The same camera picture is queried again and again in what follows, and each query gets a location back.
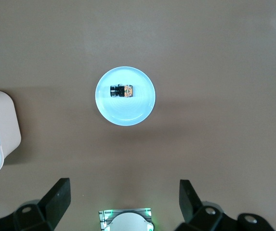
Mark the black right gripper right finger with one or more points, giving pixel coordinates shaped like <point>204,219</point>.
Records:
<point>190,204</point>

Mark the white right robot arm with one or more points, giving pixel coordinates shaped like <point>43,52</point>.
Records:
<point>128,222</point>

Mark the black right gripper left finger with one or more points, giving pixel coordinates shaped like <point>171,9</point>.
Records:
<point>56,202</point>

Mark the white lidded lunch box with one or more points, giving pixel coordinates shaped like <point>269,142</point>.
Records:
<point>3,120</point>

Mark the light blue round plate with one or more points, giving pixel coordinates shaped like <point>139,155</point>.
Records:
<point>125,113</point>

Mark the orange and black switch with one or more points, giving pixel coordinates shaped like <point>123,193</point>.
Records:
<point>123,91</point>

